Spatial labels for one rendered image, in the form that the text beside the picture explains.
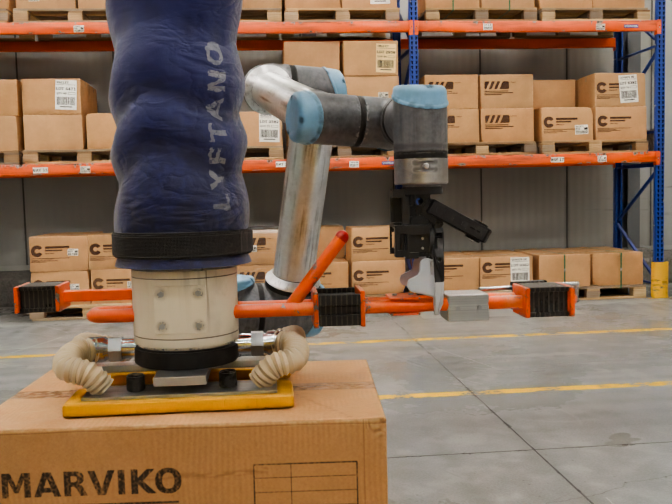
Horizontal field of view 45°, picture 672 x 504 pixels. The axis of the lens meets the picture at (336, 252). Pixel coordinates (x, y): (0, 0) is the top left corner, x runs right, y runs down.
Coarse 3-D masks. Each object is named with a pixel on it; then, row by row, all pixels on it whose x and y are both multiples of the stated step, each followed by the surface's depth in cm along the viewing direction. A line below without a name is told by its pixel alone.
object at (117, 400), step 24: (144, 384) 123; (216, 384) 126; (240, 384) 125; (288, 384) 127; (72, 408) 117; (96, 408) 118; (120, 408) 118; (144, 408) 118; (168, 408) 119; (192, 408) 119; (216, 408) 119; (240, 408) 120; (264, 408) 120
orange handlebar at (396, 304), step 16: (128, 288) 157; (256, 304) 131; (272, 304) 131; (288, 304) 131; (304, 304) 131; (368, 304) 132; (384, 304) 132; (400, 304) 132; (416, 304) 132; (432, 304) 133; (448, 304) 133; (496, 304) 133; (512, 304) 134; (96, 320) 128; (112, 320) 128; (128, 320) 129
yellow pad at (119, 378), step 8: (216, 368) 139; (224, 368) 139; (232, 368) 139; (240, 368) 139; (248, 368) 139; (112, 376) 137; (120, 376) 137; (152, 376) 137; (216, 376) 138; (240, 376) 138; (248, 376) 138; (280, 376) 139; (288, 376) 139; (112, 384) 137; (120, 384) 137
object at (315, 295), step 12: (312, 288) 135; (324, 288) 138; (336, 288) 138; (348, 288) 138; (360, 288) 134; (312, 300) 133; (324, 300) 129; (336, 300) 129; (348, 300) 129; (360, 300) 130; (324, 312) 130; (336, 312) 130; (348, 312) 130; (360, 312) 131; (324, 324) 129; (336, 324) 130; (348, 324) 130; (360, 324) 130
